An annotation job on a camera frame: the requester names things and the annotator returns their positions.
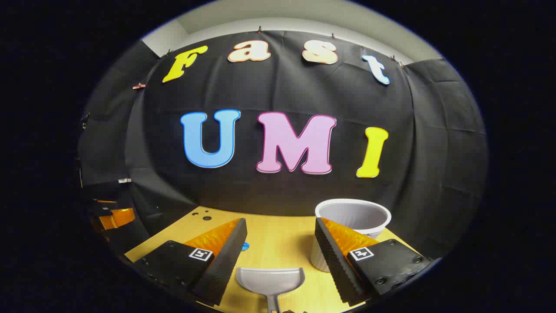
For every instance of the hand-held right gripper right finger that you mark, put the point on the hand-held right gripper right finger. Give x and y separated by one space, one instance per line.
334 265

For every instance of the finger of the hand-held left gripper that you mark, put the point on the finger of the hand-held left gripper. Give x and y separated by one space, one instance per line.
117 218

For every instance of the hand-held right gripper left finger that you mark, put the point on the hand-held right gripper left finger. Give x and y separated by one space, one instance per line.
228 261

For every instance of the blue trash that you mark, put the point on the blue trash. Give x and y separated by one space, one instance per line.
245 246

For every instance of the grey dustpan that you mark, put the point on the grey dustpan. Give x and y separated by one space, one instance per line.
269 280

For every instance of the white ribbed garbage bin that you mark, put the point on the white ribbed garbage bin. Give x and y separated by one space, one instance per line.
352 215

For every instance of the wooden desktop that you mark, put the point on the wooden desktop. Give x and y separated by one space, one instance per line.
278 243

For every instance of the small copper clip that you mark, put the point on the small copper clip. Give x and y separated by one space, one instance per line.
139 86

